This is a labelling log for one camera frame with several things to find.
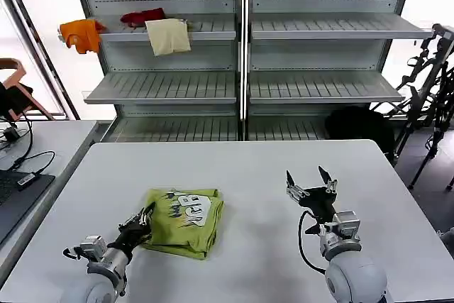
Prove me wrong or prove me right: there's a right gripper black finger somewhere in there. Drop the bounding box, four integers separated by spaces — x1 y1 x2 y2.
317 165 338 194
285 170 309 204

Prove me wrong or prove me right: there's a black tripod stand rack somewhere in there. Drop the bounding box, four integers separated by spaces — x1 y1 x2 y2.
368 23 454 191

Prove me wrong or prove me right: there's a black adapter cable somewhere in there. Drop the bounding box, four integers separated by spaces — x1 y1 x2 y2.
13 111 35 164

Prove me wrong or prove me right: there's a black cloth on chair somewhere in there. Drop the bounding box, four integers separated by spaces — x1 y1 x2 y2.
0 81 35 119

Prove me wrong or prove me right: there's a small power adapter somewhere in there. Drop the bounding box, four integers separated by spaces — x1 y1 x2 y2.
2 126 21 142

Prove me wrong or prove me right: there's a grey side table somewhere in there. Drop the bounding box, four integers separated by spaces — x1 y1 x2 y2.
0 120 99 263

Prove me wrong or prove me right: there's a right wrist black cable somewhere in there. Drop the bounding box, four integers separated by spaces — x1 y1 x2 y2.
297 210 328 276

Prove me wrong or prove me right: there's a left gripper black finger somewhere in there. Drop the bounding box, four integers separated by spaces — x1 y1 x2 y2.
130 202 157 225
139 203 157 228

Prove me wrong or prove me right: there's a black laptop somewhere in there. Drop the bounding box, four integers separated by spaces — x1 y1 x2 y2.
0 170 57 244

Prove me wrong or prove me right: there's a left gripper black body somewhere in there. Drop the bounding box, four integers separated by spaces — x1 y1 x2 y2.
107 216 153 252

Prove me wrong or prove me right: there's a thin black dongle cable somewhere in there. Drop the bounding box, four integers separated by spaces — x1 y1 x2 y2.
10 150 57 176

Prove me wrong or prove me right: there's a small usb dongle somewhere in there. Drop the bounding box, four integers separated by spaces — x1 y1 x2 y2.
16 173 38 187

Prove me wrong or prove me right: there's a green t-shirt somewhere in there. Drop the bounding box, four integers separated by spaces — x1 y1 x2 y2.
140 187 226 260

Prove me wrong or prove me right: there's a black bag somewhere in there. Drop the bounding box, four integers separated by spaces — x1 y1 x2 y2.
325 106 396 166

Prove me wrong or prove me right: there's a grey metal shelf with cloths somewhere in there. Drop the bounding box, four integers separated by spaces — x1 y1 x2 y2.
58 0 436 143

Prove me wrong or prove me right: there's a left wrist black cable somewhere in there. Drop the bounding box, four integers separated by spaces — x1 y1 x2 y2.
62 246 83 260

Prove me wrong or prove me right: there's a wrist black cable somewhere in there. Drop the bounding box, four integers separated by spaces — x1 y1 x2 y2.
62 246 83 260
297 210 328 276

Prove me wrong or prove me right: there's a wooden chair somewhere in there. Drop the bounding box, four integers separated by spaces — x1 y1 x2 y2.
0 57 56 121

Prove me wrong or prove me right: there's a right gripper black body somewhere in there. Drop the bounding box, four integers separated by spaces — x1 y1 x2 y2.
299 185 338 226

